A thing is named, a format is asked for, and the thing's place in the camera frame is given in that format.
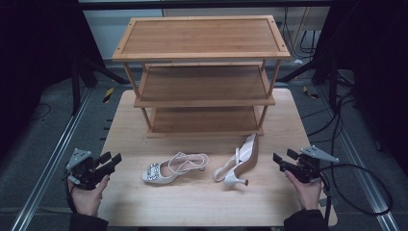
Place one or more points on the bamboo three-tier shoe rack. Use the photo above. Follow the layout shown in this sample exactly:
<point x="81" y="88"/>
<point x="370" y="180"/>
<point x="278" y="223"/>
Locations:
<point x="202" y="35"/>

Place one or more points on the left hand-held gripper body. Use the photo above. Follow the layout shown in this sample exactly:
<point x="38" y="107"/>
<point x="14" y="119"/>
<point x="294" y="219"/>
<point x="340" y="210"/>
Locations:
<point x="85" y="171"/>

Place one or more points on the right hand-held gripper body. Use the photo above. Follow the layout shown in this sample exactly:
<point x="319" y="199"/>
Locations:
<point x="306" y="170"/>

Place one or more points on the dark curtain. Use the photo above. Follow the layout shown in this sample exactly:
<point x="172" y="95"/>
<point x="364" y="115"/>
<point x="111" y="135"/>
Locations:
<point x="378" y="64"/>
<point x="32" y="64"/>

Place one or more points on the black metal stand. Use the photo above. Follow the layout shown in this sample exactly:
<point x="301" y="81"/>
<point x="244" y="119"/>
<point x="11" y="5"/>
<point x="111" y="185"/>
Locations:
<point x="75" y="86"/>
<point x="333" y="83"/>

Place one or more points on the white heeled sandal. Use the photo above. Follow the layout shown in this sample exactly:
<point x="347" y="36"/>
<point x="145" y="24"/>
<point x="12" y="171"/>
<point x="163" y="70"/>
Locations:
<point x="154" y="174"/>
<point x="247" y="154"/>

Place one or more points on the yellow black striped tape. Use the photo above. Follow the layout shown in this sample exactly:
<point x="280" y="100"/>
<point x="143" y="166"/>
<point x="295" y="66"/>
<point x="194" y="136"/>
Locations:
<point x="108" y="95"/>
<point x="310" y="93"/>

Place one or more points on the person's left hand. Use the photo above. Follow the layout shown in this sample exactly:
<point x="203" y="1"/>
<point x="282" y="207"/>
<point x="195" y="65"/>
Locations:
<point x="86" y="200"/>

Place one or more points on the person's right hand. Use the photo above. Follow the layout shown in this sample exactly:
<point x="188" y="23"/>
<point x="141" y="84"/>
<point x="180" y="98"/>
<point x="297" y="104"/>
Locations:
<point x="308" y="195"/>

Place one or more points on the metal floor rail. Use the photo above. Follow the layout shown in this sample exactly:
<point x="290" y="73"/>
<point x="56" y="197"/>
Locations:
<point x="51" y="160"/>
<point x="362" y="166"/>

